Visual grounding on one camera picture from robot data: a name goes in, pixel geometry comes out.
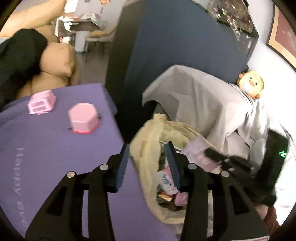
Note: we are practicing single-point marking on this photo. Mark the person's right forearm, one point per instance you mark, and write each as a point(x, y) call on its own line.
point(271, 220)

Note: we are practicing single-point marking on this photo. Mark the pink hexagonal box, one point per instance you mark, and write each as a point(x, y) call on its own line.
point(83, 115)

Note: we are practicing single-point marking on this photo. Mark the navy blue cloth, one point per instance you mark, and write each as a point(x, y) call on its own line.
point(173, 34)

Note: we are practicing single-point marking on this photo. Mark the dining table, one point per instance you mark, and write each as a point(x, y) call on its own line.
point(81, 24)

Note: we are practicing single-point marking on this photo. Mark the glass fish tank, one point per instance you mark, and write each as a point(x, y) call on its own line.
point(233, 18)

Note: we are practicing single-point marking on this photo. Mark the tan leather sofa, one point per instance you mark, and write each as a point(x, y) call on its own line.
point(57, 60)

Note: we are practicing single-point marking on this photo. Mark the light grey cover cloth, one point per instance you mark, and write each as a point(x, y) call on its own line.
point(196, 92)

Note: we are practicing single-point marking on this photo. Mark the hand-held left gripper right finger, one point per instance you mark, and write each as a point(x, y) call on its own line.
point(173, 166)

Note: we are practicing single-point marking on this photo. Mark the white pink printed packet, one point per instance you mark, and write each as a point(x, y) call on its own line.
point(167, 182)

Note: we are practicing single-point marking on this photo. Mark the black jacket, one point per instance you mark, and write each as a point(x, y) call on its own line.
point(16, 60)

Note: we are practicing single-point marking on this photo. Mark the pale pink packet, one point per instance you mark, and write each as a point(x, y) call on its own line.
point(196, 150)

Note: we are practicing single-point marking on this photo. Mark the grey dining chair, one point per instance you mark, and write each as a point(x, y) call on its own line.
point(99, 41)

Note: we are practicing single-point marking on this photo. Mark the pink plastic basket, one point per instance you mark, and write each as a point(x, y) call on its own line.
point(41, 103)

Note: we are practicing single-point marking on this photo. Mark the framed wall picture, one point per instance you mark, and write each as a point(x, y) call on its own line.
point(286, 34)

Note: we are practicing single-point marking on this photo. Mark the tan seat cushion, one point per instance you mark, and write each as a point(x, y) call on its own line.
point(98, 33)

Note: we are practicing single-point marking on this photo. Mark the yellow duck plush toy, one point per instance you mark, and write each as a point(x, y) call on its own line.
point(251, 83)

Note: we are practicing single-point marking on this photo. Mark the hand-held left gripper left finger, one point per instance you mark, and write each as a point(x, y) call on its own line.
point(122, 166)

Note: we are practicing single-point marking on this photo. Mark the beige plastic bag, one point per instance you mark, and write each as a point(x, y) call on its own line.
point(143, 148)

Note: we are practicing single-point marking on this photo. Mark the dark brown cabinet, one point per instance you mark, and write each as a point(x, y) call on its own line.
point(115, 81)

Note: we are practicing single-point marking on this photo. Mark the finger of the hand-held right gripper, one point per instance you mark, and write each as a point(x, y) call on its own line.
point(217, 155)

